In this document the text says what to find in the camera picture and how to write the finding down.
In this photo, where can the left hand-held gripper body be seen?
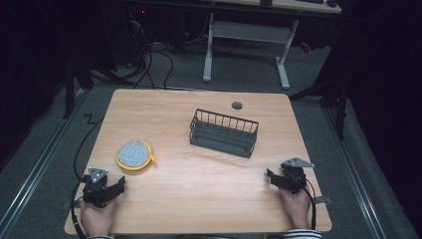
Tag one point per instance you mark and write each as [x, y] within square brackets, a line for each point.
[94, 191]

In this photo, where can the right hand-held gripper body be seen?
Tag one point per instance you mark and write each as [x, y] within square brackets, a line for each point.
[294, 177]

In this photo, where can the person's right hand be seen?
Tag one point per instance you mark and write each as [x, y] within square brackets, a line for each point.
[297, 205]

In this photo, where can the person's left hand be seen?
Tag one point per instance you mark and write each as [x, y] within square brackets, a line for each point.
[96, 219]

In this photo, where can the striped left sleeve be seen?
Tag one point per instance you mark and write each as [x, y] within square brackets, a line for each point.
[99, 237]

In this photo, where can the striped sleeve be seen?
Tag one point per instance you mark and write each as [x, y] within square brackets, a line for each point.
[302, 234]
[99, 237]

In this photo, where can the striped right sleeve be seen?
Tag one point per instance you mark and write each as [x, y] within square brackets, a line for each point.
[302, 234]

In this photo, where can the grey round table grommet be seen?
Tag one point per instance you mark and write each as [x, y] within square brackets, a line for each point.
[237, 105]

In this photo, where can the black metal stand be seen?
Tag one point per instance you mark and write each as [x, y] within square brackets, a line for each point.
[70, 86]
[340, 106]

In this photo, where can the small red item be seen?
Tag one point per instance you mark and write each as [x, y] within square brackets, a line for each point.
[305, 47]

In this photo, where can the white-legged wooden desk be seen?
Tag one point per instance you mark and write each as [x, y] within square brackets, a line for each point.
[247, 31]

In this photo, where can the black computer tower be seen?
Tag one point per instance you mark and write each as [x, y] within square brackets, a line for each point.
[137, 30]

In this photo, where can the black keyboard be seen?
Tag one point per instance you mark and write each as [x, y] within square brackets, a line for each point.
[310, 1]

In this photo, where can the black computer mouse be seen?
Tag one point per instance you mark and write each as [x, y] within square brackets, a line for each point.
[332, 3]

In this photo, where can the grey metal table bracket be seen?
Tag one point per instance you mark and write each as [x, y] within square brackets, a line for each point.
[323, 200]

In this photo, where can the grey metal floor rail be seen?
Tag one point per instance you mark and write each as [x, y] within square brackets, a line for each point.
[356, 176]
[36, 169]

